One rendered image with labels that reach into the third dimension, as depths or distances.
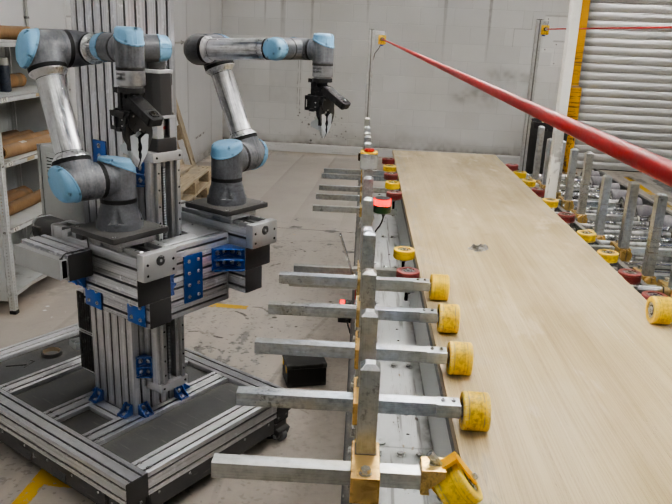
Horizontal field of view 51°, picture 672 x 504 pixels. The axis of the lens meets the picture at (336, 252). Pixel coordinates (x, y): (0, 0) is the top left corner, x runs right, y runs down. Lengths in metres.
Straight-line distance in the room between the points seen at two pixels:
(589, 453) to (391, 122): 8.80
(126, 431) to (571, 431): 1.76
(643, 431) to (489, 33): 8.71
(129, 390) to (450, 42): 7.91
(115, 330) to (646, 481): 1.98
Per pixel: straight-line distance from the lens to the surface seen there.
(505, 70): 10.13
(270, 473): 1.29
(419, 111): 10.10
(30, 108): 5.26
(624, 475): 1.51
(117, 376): 2.93
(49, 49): 2.38
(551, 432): 1.59
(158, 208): 2.59
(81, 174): 2.29
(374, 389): 1.24
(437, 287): 2.18
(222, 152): 2.67
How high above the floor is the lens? 1.68
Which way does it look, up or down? 17 degrees down
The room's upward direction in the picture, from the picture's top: 2 degrees clockwise
